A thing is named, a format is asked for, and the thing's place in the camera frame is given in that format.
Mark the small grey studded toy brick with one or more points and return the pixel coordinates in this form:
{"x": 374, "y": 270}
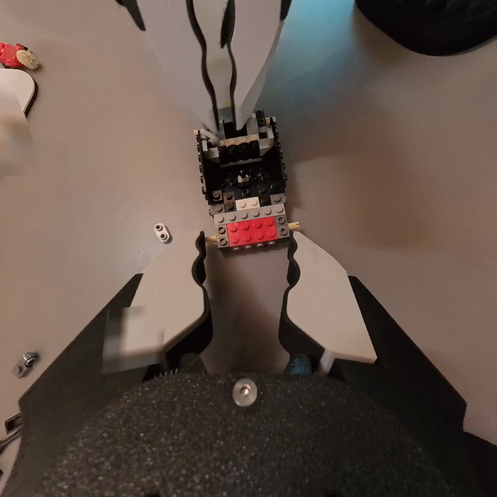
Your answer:
{"x": 25, "y": 365}

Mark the white book stand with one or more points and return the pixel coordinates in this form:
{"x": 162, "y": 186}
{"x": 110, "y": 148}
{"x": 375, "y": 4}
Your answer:
{"x": 15, "y": 83}

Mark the toy brick car model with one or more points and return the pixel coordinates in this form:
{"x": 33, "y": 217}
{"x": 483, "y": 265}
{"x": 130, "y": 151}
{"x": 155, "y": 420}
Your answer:
{"x": 252, "y": 233}

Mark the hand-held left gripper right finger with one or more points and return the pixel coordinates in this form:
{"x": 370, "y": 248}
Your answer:
{"x": 330, "y": 310}

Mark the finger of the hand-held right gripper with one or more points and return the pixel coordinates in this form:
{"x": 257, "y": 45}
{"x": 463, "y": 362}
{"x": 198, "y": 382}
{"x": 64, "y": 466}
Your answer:
{"x": 256, "y": 46}
{"x": 171, "y": 46}

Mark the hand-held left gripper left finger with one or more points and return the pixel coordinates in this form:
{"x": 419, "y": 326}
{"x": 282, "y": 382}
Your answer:
{"x": 174, "y": 287}

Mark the black fleece-lined jacket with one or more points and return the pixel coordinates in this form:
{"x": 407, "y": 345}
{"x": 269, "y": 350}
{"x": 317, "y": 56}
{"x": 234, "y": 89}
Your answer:
{"x": 427, "y": 27}

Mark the tan round toy piece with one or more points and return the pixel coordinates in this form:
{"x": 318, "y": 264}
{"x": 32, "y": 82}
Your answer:
{"x": 29, "y": 60}

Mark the pile of small black toy pieces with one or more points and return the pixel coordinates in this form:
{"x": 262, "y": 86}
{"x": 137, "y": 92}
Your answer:
{"x": 11, "y": 423}

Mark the red toy brick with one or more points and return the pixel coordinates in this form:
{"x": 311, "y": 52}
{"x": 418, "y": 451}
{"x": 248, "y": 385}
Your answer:
{"x": 7, "y": 54}

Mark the small grey two-hole plate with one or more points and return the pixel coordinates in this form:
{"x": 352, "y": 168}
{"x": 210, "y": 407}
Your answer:
{"x": 163, "y": 233}

